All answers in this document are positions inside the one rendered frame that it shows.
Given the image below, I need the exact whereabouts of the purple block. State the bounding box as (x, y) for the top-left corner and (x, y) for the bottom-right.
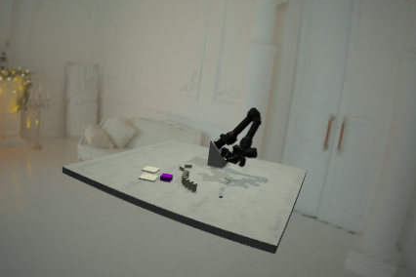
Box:
(160, 173), (173, 182)

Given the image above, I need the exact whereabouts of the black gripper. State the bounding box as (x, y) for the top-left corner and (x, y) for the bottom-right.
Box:
(221, 147), (246, 167)

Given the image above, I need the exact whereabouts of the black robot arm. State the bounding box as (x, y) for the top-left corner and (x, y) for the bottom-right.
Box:
(214, 107), (261, 158)

